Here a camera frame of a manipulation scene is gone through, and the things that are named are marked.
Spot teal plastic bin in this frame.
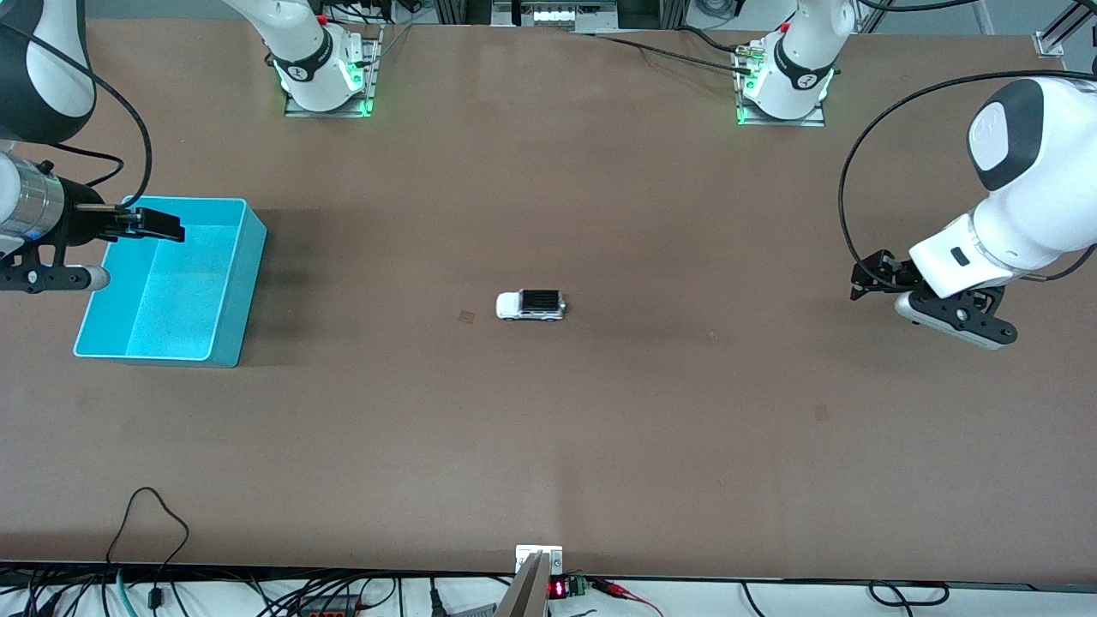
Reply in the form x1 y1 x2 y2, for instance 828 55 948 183
73 197 268 369

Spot diagonal aluminium profile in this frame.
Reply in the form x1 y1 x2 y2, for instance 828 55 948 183
1041 0 1097 42

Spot metal unit with white lights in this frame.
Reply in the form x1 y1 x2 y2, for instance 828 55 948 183
492 0 620 33

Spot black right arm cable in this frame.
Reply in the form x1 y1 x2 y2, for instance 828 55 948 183
0 21 155 211

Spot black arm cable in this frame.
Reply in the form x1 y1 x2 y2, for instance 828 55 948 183
838 73 1097 288
0 21 155 211

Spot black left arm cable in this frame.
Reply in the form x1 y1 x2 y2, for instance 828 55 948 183
838 73 1097 288

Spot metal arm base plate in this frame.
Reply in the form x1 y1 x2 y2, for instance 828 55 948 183
285 26 383 118
735 43 828 128

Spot upright aluminium frame post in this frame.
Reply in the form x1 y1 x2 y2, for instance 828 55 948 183
848 0 896 33

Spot thin black looped cable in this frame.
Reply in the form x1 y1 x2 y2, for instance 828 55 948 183
105 487 191 611

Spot short thick black cable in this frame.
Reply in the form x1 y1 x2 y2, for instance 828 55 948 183
675 24 755 57

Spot long thin black cable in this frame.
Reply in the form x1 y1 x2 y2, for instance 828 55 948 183
557 31 753 75

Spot black cable bundle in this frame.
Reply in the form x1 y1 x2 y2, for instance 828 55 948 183
324 0 429 27

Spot coiled black cable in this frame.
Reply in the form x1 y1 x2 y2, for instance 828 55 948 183
868 580 950 608

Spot red clip wires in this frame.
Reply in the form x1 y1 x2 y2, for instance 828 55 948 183
590 578 665 617

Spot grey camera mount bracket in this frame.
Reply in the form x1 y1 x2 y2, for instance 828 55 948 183
494 544 565 617

